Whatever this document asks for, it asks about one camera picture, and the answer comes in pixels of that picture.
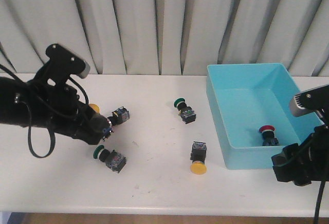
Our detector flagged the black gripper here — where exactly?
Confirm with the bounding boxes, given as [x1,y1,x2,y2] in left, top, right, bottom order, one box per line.
[271,125,328,186]
[27,62,101,145]

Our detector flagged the yellow push button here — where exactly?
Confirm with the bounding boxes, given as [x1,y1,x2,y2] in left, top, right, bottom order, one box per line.
[190,141,207,175]
[88,103,114,142]

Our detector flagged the red push button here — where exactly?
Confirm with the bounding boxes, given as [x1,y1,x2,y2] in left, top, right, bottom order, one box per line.
[259,125,279,146]
[108,106,130,126]

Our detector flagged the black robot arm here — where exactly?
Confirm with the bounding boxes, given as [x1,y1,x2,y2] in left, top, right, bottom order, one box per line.
[1,61,111,145]

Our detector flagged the blue plastic box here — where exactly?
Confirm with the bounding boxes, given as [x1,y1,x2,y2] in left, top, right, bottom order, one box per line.
[206,63,321,170]

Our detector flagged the green push button front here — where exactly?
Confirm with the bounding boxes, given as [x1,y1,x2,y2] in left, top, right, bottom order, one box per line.
[93,145,126,173]

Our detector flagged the green push button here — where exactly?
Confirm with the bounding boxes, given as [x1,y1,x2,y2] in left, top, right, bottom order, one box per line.
[93,145,126,173]
[174,98,196,124]

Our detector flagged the grey pleated curtain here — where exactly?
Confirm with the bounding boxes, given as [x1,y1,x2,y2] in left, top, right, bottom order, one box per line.
[1,0,328,77]

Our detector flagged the yellow push button front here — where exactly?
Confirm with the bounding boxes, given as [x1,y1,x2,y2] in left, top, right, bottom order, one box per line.
[190,141,207,175]

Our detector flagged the green push button rear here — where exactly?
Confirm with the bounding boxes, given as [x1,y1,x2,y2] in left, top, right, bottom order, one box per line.
[174,98,196,124]

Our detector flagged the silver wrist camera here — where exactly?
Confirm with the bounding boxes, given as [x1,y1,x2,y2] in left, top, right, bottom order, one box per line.
[289,84,328,119]
[62,46,90,79]

